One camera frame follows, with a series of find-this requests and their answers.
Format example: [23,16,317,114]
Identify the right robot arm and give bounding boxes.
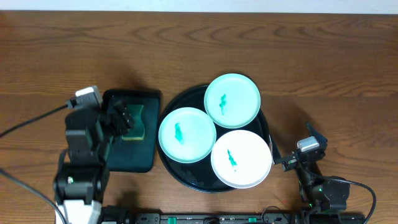
[272,123,349,223]

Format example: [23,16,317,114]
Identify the green yellow sponge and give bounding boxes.
[122,105,146,141]

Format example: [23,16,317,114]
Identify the mint plate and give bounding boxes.
[204,73,261,129]
[158,107,216,164]

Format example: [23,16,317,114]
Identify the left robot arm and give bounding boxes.
[53,101,134,223]

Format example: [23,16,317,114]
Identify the white plate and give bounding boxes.
[211,130,272,189]

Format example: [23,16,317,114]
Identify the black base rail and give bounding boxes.
[98,206,365,224]

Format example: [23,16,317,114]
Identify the mint plate top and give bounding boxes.
[204,73,261,129]

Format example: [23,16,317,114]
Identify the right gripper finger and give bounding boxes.
[269,135,280,164]
[306,122,328,146]

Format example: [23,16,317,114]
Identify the black rectangular tray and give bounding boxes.
[103,89,160,173]

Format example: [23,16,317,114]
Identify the black round tray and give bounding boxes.
[157,85,275,193]

